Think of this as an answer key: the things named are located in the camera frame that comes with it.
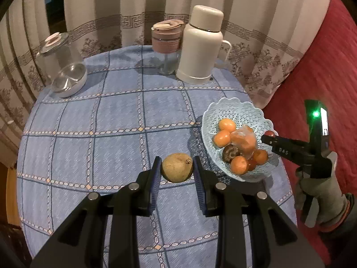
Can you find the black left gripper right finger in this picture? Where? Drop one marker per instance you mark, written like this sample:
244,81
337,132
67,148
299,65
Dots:
274,238

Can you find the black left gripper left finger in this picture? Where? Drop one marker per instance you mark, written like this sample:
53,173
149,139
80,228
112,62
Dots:
79,241

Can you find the red cherry tomato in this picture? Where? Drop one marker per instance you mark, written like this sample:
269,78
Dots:
269,133
251,164

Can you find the plastic bag of orange pieces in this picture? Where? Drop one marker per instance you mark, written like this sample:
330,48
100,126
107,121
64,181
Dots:
244,137

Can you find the large orange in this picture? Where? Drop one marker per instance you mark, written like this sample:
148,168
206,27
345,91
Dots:
239,165

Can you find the dark brown wrinkled fruit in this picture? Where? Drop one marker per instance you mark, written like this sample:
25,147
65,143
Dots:
230,152

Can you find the oval orange kumquat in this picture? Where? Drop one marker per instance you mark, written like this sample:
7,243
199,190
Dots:
227,124

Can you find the small mandarin orange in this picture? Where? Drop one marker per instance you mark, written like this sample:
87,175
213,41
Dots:
222,138

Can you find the small greenish fruit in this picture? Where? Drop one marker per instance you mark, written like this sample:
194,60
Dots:
177,167

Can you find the gloved right hand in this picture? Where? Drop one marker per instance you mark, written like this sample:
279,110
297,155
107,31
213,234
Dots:
320,200

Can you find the red bed cover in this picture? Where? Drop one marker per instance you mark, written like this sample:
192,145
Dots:
327,72

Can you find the light blue lattice basket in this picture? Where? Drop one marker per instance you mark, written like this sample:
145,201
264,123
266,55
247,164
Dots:
242,113

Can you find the blue patterned tablecloth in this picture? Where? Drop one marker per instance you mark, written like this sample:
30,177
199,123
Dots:
100,139

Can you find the beige patterned curtain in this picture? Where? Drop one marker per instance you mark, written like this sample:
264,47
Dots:
268,38

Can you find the white thermos jug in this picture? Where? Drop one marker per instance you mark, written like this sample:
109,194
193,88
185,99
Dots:
201,43

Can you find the steel bowl white rim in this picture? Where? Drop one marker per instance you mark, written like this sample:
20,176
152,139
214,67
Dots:
70,80

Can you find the glass kettle with lid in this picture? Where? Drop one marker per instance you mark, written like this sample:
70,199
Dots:
56,53

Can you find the pink lidded glass jar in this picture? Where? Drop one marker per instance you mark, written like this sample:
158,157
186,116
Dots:
166,39

